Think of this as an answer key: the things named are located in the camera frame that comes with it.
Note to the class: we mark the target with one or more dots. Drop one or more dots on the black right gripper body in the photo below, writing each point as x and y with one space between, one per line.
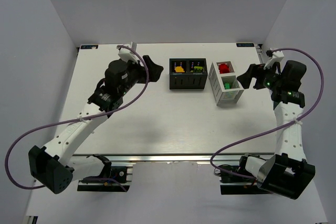
257 76

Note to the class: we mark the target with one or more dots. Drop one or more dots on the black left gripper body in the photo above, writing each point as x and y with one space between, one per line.
143 70

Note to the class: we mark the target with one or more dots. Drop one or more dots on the red round lego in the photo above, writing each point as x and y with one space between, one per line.
223 68

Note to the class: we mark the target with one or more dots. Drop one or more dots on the orange rounded lego brick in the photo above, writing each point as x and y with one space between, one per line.
179 69

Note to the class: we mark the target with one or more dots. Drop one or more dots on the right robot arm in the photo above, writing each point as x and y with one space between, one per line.
287 172

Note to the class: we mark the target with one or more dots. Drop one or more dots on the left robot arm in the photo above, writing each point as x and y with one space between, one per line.
54 164

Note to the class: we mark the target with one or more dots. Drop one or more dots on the white two-slot container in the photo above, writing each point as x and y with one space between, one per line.
224 97

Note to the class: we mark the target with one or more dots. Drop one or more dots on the black two-slot container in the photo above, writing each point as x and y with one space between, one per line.
187 80

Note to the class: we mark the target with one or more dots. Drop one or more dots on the blue table label right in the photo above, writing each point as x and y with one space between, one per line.
244 44

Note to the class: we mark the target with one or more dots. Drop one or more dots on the blue table label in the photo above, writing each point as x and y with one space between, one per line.
244 44
88 47

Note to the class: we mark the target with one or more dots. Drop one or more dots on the blue table label left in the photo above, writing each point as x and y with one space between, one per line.
88 47

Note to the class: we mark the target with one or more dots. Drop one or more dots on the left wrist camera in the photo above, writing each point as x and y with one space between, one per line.
127 55

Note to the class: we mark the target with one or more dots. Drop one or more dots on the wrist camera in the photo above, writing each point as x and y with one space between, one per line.
127 55
275 56

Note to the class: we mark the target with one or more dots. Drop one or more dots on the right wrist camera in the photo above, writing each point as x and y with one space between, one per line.
275 56

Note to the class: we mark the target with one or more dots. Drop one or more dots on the aluminium table front rail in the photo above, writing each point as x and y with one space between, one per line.
172 157

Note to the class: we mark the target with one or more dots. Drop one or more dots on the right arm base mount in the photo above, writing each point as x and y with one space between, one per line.
234 185

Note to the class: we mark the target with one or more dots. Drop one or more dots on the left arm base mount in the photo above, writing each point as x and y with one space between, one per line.
112 178

